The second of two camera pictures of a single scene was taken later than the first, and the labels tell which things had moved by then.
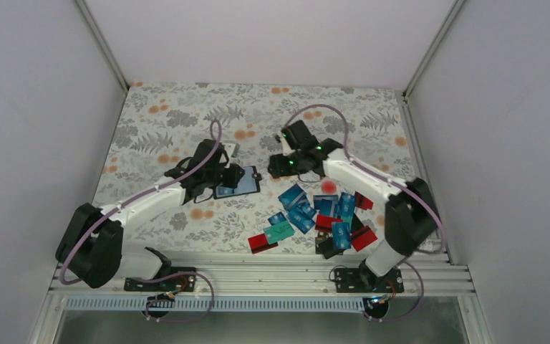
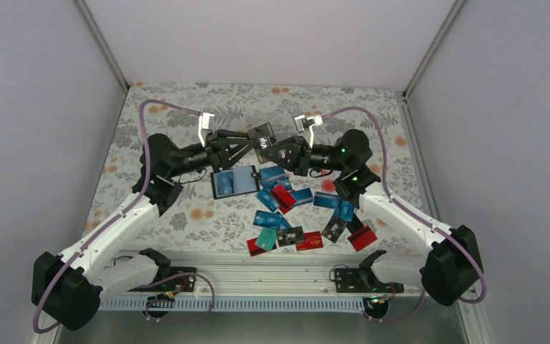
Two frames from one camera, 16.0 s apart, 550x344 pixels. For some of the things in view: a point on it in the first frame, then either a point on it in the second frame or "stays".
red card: (324, 223) -> (283, 198)
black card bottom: (324, 246) -> (290, 236)
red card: (260, 243) stays
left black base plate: (187, 282) stays
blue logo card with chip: (300, 220) -> (267, 199)
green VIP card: (278, 231) -> (266, 239)
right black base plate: (362, 280) stays
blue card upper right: (346, 205) stays
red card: (362, 238) stays
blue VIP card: (341, 235) -> (271, 220)
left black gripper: (233, 180) -> (218, 151)
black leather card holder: (248, 183) stays
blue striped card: (295, 198) -> (272, 176)
